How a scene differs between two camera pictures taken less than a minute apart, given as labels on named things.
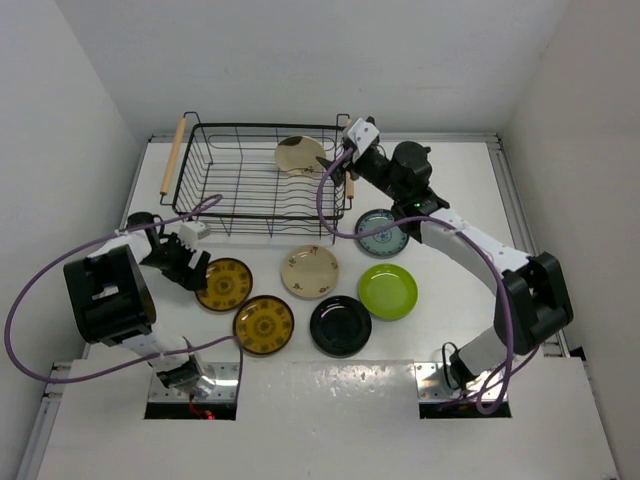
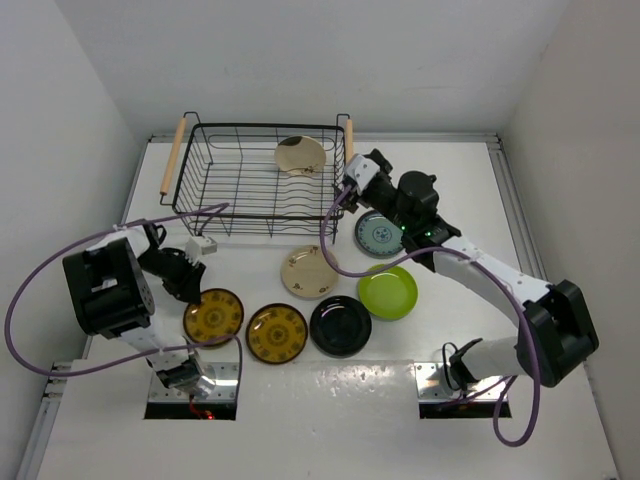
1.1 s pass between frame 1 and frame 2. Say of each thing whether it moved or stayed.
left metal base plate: stayed
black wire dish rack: stayed
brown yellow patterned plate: moved
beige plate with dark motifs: stayed
